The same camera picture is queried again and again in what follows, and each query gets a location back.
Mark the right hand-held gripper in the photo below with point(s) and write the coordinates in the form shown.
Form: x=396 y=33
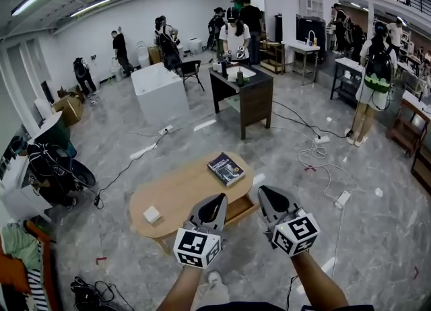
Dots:
x=296 y=234

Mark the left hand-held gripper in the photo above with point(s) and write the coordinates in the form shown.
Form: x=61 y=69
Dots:
x=197 y=247

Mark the wooden drawer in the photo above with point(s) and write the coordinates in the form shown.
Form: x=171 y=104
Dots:
x=239 y=206

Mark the person's right forearm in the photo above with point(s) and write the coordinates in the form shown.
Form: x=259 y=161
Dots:
x=316 y=282

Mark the person's left forearm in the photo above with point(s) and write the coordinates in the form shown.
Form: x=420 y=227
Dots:
x=183 y=289

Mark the wooden coffee table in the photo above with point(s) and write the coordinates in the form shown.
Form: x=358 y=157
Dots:
x=188 y=185

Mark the dark blue book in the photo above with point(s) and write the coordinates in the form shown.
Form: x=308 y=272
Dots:
x=226 y=170

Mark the small white box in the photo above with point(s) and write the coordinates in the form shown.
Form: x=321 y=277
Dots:
x=152 y=214

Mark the white power adapter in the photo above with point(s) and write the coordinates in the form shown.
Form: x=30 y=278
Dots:
x=342 y=199

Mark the white power strip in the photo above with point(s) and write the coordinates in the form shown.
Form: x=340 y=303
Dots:
x=166 y=129
x=322 y=139

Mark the person's white shoe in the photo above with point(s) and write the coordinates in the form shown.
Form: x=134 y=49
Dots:
x=217 y=286

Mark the dark wooden sink desk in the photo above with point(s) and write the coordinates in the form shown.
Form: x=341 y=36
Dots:
x=254 y=97

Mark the person's dark clothing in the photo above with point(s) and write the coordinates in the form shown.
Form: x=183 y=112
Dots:
x=269 y=307

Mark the black power adapter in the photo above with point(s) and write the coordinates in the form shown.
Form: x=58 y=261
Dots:
x=98 y=202

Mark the white bathtub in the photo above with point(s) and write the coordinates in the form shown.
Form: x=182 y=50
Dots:
x=158 y=94

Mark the black bottle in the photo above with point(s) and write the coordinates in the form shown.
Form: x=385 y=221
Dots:
x=240 y=77

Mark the white sink basin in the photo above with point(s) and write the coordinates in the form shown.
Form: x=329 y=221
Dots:
x=241 y=72

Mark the black chair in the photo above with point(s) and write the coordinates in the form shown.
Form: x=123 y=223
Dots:
x=190 y=70

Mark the white top black table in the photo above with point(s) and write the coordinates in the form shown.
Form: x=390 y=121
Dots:
x=347 y=77

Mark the wooden shelf rack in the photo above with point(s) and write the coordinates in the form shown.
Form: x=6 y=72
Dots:
x=272 y=57

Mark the metal table with faucet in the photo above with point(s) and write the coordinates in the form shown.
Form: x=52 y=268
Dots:
x=304 y=54

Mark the brown wooden side table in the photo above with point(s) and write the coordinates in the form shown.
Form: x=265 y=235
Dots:
x=409 y=124

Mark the white box appliance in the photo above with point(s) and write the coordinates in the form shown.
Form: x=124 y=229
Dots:
x=195 y=46

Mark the black cabinet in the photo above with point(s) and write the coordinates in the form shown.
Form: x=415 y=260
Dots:
x=311 y=33

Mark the cardboard box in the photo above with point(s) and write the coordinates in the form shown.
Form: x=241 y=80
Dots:
x=69 y=109

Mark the round green table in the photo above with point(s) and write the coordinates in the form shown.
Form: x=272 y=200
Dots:
x=54 y=131

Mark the pile of clothes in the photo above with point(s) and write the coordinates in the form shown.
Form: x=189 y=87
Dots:
x=23 y=262

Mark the white wall cabinet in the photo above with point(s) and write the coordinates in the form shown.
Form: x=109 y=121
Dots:
x=311 y=1

